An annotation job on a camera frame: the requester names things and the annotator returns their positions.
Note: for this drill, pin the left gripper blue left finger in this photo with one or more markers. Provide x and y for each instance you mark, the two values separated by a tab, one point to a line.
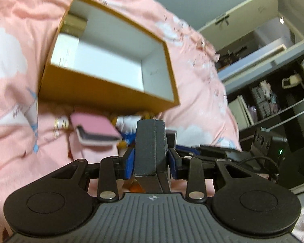
128	163

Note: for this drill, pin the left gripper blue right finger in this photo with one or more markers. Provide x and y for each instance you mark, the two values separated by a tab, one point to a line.
175	163

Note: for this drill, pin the dark grey rectangular box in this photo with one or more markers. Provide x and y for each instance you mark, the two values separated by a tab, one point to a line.
150	162

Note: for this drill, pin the duck plush blue shirt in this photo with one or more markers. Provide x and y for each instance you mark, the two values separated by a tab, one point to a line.
127	127

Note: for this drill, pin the pink notebook wallet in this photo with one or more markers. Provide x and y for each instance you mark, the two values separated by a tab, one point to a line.
94	130

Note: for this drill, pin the small gold gift box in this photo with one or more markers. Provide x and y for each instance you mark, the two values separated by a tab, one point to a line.
73	25

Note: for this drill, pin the dark shelving unit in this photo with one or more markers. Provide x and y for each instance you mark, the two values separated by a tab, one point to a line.
276	102

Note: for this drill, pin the pink cloud-print bedspread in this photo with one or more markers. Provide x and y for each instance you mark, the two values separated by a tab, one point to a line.
35	136

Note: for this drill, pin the orange cardboard storage box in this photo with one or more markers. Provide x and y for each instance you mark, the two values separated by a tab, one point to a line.
119	67

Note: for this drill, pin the white wardrobe door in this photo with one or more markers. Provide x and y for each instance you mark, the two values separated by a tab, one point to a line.
263	20

